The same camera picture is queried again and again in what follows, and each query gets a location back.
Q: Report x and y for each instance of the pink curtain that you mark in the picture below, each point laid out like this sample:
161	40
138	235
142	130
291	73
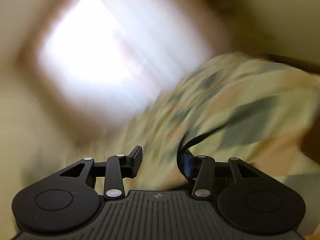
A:
98	63

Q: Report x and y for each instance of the checkered quilt bedspread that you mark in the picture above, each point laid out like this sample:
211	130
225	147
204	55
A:
254	109

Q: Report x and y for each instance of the black garment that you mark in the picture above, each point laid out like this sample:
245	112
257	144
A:
190	144

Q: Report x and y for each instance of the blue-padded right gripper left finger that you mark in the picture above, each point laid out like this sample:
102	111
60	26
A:
118	167

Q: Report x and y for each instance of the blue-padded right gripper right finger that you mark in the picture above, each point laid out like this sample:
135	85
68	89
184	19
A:
199	171

